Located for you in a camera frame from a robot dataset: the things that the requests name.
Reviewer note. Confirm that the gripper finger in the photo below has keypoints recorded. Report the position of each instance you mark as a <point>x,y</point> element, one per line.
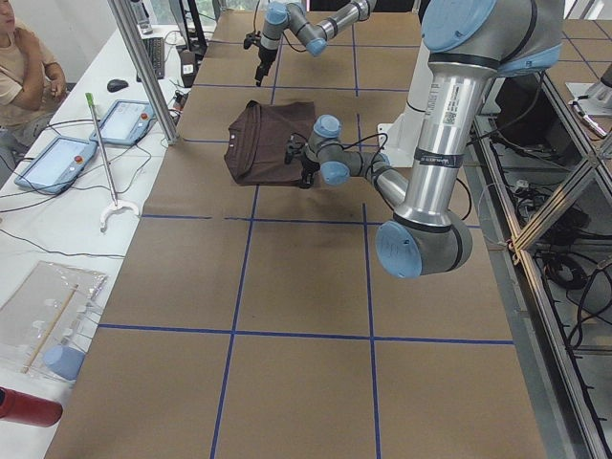
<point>261,72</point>
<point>306,180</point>

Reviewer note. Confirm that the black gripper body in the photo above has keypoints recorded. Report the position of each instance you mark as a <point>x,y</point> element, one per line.
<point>263,55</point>
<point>308,167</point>

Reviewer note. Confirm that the dark brown t-shirt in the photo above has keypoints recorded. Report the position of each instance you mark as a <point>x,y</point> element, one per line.
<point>258,139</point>

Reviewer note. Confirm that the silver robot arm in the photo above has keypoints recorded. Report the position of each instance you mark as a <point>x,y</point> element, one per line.
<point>290,16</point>
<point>470,43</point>

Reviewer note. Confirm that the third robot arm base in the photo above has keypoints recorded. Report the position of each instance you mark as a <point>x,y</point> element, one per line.
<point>598,93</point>

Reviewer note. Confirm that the black keyboard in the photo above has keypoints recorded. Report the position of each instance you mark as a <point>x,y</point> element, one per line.
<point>155,50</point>

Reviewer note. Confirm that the far blue teach pendant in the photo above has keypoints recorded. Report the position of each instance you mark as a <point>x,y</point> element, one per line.
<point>126,122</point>

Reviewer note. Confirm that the blue teach pendant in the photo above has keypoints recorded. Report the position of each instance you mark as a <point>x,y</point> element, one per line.
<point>126,122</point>
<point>57,166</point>

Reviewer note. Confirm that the black computer mouse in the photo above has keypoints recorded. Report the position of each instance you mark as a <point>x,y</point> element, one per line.
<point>114,85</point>

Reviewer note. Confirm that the reacher grabber stick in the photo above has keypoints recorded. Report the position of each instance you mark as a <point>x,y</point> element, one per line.
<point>116,204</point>

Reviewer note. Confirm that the near blue teach pendant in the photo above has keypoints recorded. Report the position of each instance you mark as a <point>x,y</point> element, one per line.
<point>57,166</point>

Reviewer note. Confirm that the seated person in beige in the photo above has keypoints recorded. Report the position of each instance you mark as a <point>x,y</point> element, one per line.
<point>33,85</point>

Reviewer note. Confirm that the wooden stick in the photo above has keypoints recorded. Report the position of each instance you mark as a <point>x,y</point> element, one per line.
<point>45,335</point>

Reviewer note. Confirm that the clear plastic bag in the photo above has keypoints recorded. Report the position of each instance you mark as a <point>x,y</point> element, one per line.
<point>27,313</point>

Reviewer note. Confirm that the red bottle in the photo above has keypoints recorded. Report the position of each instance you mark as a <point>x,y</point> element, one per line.
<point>27,409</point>

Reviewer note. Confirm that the white camera mast pedestal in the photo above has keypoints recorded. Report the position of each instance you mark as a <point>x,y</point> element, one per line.
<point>401,136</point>

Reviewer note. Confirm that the aluminium frame post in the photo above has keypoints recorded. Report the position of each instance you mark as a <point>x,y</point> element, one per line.
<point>129,31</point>

